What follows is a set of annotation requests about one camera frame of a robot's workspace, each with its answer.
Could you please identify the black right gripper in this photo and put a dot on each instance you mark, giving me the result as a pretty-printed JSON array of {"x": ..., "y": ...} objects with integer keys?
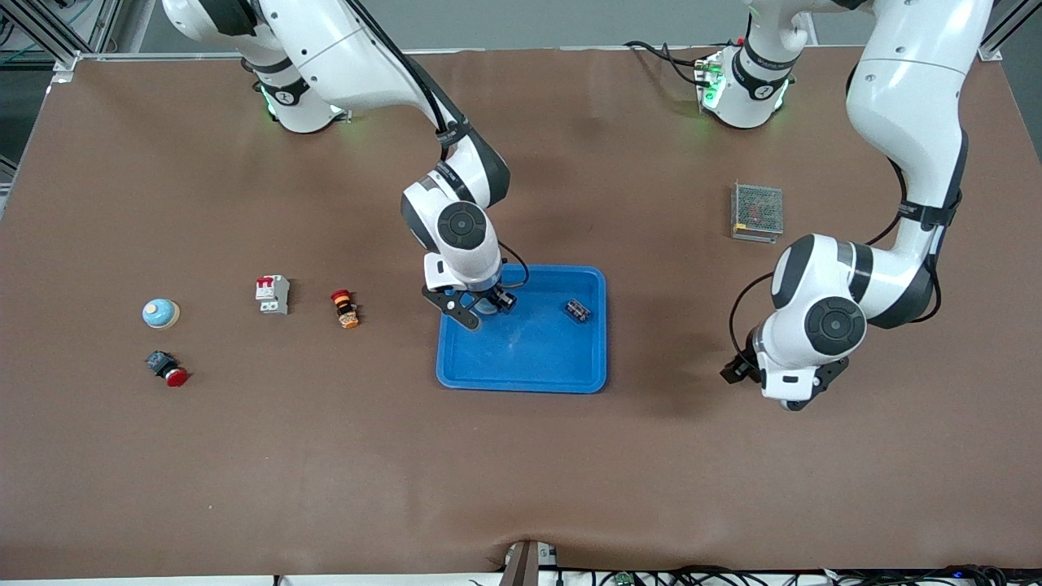
[{"x": 498, "y": 296}]

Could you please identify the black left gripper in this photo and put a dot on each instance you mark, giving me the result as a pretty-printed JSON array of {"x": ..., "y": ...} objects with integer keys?
[{"x": 740, "y": 367}]

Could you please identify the blue call bell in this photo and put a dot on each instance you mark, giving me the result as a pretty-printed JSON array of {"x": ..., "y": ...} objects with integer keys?
[
  {"x": 487, "y": 308},
  {"x": 159, "y": 312}
]

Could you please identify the small black electrolytic capacitor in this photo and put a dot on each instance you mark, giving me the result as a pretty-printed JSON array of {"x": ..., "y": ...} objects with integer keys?
[{"x": 578, "y": 310}]

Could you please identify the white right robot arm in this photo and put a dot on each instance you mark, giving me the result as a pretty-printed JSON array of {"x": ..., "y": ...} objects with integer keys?
[{"x": 342, "y": 57}]

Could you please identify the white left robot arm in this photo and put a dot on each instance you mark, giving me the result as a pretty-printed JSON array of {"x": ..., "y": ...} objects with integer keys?
[{"x": 904, "y": 98}]

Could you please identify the blue plastic tray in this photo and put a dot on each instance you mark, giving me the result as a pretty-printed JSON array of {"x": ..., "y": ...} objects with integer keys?
[{"x": 537, "y": 350}]

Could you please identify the metal mesh power supply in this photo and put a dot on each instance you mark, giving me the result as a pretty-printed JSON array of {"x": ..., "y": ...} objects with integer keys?
[{"x": 757, "y": 212}]

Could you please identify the red mushroom push button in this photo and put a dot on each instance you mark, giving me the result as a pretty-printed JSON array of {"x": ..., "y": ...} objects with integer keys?
[{"x": 169, "y": 369}]

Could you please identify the red orange emergency stop switch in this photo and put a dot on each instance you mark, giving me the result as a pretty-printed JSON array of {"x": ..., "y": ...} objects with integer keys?
[{"x": 345, "y": 308}]

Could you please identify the white circuit breaker red switch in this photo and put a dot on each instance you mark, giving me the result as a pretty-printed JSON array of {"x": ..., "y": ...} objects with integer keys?
[{"x": 273, "y": 295}]

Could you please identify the grey metal table bracket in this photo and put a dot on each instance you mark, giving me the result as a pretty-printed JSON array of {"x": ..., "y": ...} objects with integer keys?
[{"x": 527, "y": 563}]

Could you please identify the aluminium frame profile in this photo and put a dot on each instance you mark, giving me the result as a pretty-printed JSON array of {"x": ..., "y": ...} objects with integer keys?
[
  {"x": 1009, "y": 28},
  {"x": 49, "y": 32}
]

